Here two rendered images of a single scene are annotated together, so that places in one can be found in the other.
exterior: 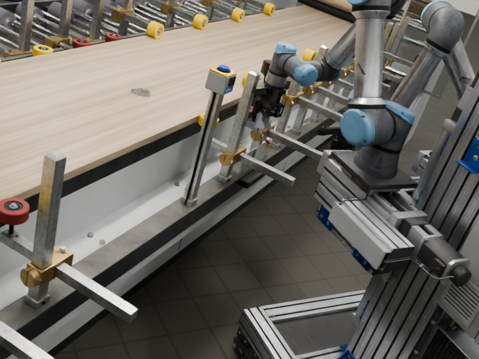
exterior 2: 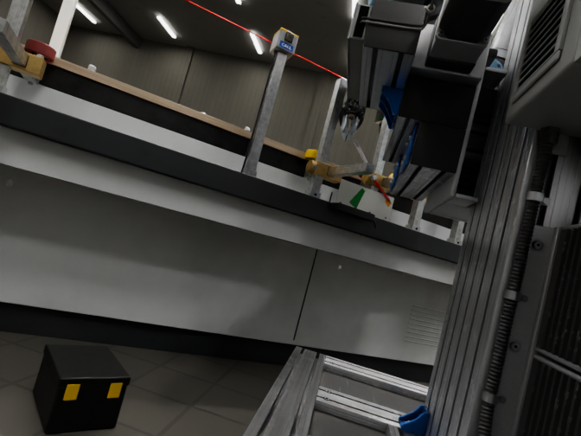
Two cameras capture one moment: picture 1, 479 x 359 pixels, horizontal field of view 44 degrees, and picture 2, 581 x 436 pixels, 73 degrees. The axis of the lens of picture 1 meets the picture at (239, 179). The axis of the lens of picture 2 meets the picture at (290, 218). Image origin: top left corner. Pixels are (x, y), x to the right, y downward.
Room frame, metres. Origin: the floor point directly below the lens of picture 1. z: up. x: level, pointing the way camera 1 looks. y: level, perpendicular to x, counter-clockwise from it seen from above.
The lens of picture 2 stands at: (1.00, -0.93, 0.51)
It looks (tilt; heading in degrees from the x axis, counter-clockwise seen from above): 4 degrees up; 45
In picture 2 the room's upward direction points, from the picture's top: 15 degrees clockwise
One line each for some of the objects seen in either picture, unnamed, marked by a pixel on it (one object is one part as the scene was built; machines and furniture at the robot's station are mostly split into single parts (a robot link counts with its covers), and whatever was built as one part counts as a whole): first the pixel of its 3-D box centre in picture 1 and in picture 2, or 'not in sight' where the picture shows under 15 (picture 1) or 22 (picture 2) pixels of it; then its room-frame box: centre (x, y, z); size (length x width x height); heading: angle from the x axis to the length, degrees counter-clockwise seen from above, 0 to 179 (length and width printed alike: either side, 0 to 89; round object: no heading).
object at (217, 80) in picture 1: (220, 80); (284, 45); (1.83, 0.15, 1.18); 0.07 x 0.07 x 0.08; 69
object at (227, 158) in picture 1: (232, 154); (323, 171); (2.09, 0.05, 0.81); 0.14 x 0.06 x 0.05; 159
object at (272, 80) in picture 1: (276, 78); not in sight; (2.08, -0.02, 1.16); 0.08 x 0.08 x 0.05
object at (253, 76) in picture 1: (237, 129); (327, 138); (2.07, 0.06, 0.93); 0.04 x 0.04 x 0.48; 69
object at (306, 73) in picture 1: (304, 71); not in sight; (2.02, -0.10, 1.24); 0.11 x 0.11 x 0.08; 45
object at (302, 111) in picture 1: (308, 92); (464, 195); (2.77, -0.20, 0.93); 0.04 x 0.04 x 0.48; 69
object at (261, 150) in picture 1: (255, 156); (366, 201); (2.27, -0.04, 0.75); 0.26 x 0.01 x 0.10; 159
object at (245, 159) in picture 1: (244, 159); (335, 172); (2.09, 0.00, 0.81); 0.44 x 0.03 x 0.04; 69
